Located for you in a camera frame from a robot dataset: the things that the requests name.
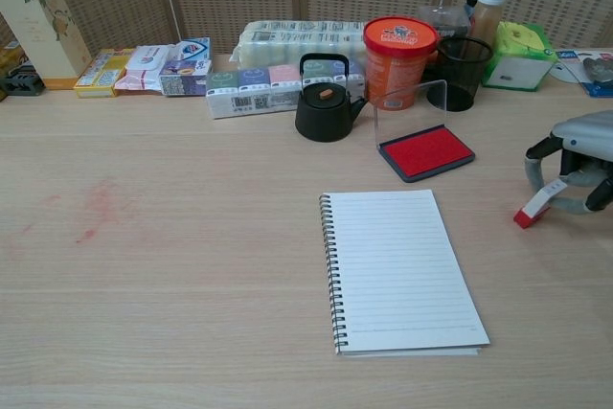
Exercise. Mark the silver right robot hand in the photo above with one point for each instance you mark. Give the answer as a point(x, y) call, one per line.
point(589, 136)

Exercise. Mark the red white stamp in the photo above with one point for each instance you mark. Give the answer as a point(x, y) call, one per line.
point(531, 210)

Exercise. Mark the white spiral notepad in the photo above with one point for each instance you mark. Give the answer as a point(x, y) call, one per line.
point(402, 275)

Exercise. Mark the blue blister card pack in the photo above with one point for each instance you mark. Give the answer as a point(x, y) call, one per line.
point(598, 76)

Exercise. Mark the green tissue box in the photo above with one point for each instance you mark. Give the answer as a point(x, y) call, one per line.
point(517, 64)

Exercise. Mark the black mesh pen cup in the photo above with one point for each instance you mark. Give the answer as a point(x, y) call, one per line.
point(460, 78)

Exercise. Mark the brown bottle white cap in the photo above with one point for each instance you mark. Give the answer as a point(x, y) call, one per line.
point(488, 16)

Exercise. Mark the red ink pad clear lid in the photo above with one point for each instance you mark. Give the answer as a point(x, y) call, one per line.
point(426, 152)

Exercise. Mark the dark bottle black cap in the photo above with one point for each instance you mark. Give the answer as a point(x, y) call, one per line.
point(471, 2)

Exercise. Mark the clear plastic box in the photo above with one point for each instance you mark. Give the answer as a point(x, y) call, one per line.
point(443, 21)

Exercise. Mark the orange lidded tub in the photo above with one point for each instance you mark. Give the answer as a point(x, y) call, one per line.
point(397, 64)

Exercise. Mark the small black teapot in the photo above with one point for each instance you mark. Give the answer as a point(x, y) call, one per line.
point(323, 117)

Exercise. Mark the long plastic wrapped paper pack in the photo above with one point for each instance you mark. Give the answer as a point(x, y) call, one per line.
point(287, 40)

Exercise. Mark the multicolour tissue pack row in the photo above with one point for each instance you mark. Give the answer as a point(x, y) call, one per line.
point(254, 88)

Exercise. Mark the blue and white soap box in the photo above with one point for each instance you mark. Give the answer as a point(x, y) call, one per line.
point(194, 50)

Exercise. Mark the purple box peach print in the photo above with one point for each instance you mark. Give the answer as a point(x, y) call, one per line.
point(182, 78)

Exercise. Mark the pink wet wipes pack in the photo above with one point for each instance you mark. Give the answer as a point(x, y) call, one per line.
point(143, 66)

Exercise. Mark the yellow flat box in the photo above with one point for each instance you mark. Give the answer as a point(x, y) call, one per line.
point(98, 74)

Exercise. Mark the tall cream orange carton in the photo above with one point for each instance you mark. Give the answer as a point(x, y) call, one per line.
point(38, 26)

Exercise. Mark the small black holder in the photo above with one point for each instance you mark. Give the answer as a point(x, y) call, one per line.
point(21, 83)

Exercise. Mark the gold foil package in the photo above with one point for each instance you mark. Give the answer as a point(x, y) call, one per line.
point(7, 57)

